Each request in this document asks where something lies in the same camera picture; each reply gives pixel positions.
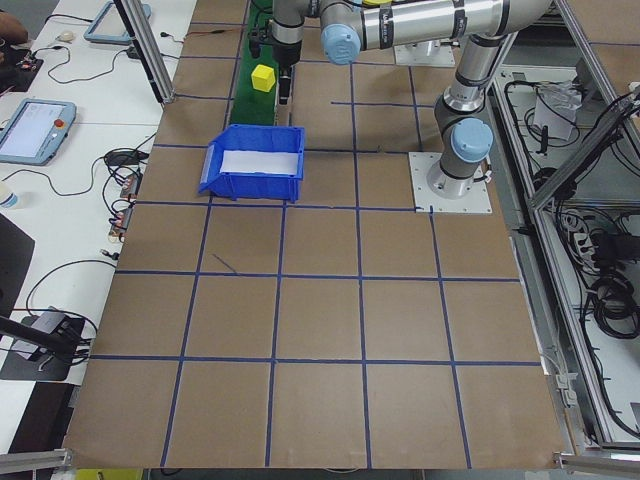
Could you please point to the black flat panel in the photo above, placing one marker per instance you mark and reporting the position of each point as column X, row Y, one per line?
column 12, row 260

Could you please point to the yellow plate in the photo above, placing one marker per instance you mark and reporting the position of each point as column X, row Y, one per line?
column 375, row 2

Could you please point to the white square base plate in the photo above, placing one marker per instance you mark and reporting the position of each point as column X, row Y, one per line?
column 425, row 62
column 470, row 200

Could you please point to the white crumpled paper bag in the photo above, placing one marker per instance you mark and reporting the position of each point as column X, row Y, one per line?
column 555, row 110

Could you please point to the aluminium profile post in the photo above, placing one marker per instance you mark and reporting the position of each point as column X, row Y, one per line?
column 150, row 55

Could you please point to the white side desk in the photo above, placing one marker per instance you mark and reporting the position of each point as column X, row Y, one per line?
column 75, row 115

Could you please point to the blue teach pendant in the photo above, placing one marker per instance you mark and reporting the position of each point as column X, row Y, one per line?
column 35, row 130
column 117, row 22

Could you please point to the white computer mouse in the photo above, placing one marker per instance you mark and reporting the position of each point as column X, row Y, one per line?
column 66, row 35

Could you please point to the grey edge bracket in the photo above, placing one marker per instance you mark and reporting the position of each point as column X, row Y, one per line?
column 562, row 387

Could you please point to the white power strip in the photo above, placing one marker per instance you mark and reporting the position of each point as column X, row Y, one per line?
column 582, row 246

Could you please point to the small circuit board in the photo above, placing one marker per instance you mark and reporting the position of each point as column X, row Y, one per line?
column 131, row 187
column 120, row 220

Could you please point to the aluminium profile bar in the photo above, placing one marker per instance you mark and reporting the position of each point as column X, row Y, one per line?
column 35, row 457

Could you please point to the grey camera box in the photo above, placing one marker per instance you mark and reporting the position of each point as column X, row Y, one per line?
column 52, row 322

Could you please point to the metal V-shaped frame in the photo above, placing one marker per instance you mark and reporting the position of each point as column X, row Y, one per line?
column 565, row 175

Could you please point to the blue plastic storage bin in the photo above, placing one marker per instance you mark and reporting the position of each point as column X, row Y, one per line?
column 260, row 187

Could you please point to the yellow foam block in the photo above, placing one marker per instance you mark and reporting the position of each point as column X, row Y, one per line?
column 263, row 79

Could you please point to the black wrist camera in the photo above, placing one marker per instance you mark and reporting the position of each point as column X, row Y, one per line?
column 256, row 40

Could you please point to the white foam pad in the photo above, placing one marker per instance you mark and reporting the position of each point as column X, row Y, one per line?
column 257, row 161

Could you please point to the green conveyor belt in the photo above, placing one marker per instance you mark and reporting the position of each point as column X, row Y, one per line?
column 247, row 107

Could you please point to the black power adapter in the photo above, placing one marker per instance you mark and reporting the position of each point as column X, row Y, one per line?
column 612, row 247
column 122, row 157

